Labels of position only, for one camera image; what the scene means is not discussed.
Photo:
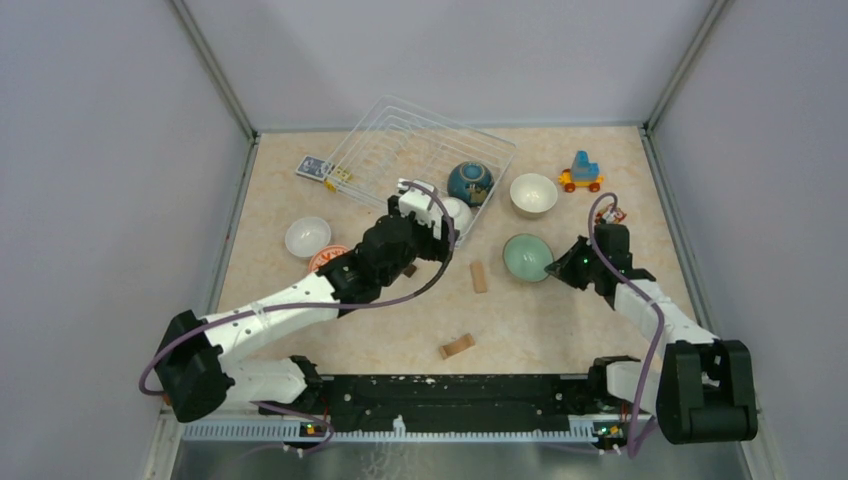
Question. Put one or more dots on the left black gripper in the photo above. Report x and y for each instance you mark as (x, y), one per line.
(435, 248)

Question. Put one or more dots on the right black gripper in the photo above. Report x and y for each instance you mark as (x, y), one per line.
(563, 268)

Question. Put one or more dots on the light green ceramic bowl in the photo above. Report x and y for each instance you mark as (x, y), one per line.
(526, 256)

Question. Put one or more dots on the orange patterned white bowl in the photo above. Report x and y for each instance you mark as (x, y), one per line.
(325, 255)

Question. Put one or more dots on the beige ceramic bowl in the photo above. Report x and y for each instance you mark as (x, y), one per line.
(532, 195)

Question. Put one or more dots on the plain white bowl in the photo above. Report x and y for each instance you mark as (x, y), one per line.
(307, 236)

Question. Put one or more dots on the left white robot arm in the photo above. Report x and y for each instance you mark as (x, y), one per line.
(201, 361)

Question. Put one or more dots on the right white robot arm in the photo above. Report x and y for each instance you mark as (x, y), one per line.
(698, 387)

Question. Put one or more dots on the red owl toy block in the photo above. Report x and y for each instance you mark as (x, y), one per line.
(610, 214)

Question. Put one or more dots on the white ceramic bowl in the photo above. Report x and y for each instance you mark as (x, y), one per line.
(461, 214)

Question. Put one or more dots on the light wooden block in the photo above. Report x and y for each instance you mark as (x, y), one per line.
(478, 276)

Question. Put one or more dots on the small yellow patterned tile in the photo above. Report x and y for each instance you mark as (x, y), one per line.
(337, 178)

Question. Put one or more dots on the blue yellow toy train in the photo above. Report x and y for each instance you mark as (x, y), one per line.
(583, 173)

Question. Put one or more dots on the dark teal patterned bowl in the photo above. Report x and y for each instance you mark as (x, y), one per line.
(470, 182)

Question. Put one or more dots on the notched wooden block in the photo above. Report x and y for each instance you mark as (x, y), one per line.
(457, 346)

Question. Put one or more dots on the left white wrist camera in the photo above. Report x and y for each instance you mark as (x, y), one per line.
(416, 197)

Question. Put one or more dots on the white wire dish rack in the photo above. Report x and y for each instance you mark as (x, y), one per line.
(397, 139)

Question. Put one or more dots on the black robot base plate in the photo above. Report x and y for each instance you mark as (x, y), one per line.
(470, 403)

